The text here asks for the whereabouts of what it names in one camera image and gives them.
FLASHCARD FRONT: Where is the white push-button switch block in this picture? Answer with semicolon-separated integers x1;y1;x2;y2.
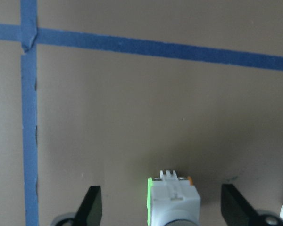
146;169;201;226

